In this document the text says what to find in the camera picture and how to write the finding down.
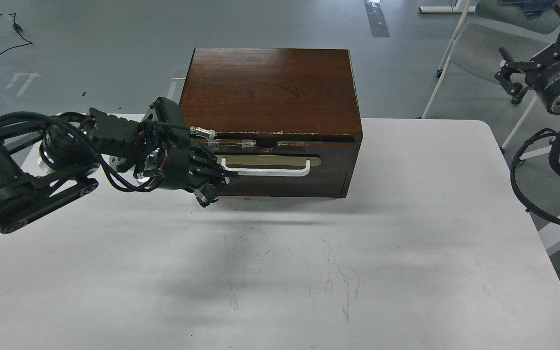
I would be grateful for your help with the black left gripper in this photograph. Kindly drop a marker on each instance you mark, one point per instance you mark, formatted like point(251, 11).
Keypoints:
point(159, 151)

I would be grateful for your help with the wooden drawer with white handle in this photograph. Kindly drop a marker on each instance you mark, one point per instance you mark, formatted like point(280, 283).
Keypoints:
point(303, 168)

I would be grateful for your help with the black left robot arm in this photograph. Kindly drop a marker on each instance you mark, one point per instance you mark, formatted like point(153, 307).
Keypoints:
point(49, 161)

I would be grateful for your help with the dark wooden cabinet box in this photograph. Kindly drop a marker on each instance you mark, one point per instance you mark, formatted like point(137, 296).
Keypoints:
point(287, 94)

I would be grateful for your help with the white table frame leg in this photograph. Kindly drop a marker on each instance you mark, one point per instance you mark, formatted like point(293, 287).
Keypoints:
point(462, 7)

